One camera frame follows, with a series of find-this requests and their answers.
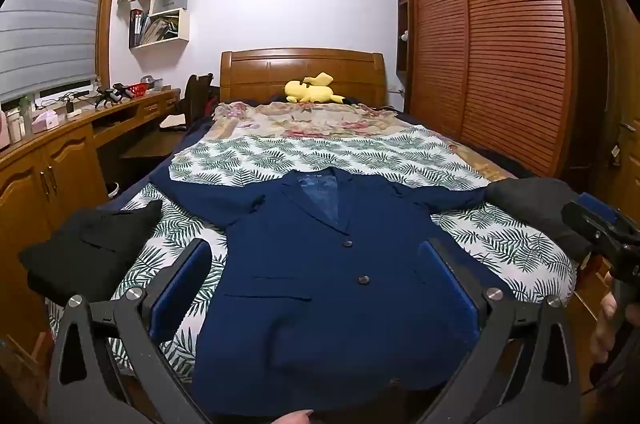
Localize floral blanket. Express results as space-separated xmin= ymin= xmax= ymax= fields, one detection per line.
xmin=210 ymin=101 xmax=416 ymax=144

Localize black ring binders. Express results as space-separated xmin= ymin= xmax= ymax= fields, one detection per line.
xmin=130 ymin=9 xmax=151 ymax=47

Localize black gadget on desk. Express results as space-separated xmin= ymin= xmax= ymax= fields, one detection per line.
xmin=95 ymin=84 xmax=132 ymax=107

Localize wooden room door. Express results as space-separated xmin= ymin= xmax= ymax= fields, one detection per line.
xmin=555 ymin=0 xmax=640 ymax=225

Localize dark chair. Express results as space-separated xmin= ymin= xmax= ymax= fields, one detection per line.
xmin=182 ymin=74 xmax=217 ymax=127

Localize yellow plush toy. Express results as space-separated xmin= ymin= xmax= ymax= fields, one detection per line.
xmin=284 ymin=72 xmax=346 ymax=105

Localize person's right forearm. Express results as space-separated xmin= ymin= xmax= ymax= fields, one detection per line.
xmin=590 ymin=334 xmax=640 ymax=407

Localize wooden desk with cabinets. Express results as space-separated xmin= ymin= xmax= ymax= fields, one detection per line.
xmin=0 ymin=88 xmax=181 ymax=355

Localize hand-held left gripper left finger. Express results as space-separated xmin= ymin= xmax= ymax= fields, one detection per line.
xmin=47 ymin=238 xmax=213 ymax=424

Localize wooden louvred wardrobe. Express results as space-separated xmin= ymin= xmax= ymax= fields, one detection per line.
xmin=397 ymin=0 xmax=586 ymax=180

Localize green bottle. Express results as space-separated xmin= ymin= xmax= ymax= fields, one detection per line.
xmin=20 ymin=96 xmax=34 ymax=136

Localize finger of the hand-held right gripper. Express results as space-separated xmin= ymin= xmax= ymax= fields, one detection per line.
xmin=561 ymin=193 xmax=640 ymax=255

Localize grey window blind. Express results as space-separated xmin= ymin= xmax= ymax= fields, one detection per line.
xmin=0 ymin=0 xmax=121 ymax=102

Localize pink tissue box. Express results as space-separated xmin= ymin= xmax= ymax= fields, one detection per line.
xmin=31 ymin=111 xmax=60 ymax=133

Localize green leaf print bedspread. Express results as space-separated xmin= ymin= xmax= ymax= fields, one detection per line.
xmin=107 ymin=126 xmax=578 ymax=385

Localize person's right hand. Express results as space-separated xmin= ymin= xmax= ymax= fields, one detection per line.
xmin=589 ymin=273 xmax=623 ymax=367

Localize white wall shelf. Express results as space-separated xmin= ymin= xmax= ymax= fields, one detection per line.
xmin=129 ymin=0 xmax=196 ymax=50

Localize black folded clothes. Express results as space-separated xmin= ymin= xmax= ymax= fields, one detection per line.
xmin=19 ymin=199 xmax=163 ymax=305

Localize dark grey folded clothes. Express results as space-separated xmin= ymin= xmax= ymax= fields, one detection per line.
xmin=485 ymin=178 xmax=593 ymax=262

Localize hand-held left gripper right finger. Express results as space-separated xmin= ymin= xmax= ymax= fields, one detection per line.
xmin=417 ymin=238 xmax=581 ymax=424

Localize wooden bed headboard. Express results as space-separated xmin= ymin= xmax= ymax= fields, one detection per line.
xmin=220 ymin=48 xmax=388 ymax=107

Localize navy blue suit jacket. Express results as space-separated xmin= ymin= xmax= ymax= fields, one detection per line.
xmin=150 ymin=166 xmax=501 ymax=420

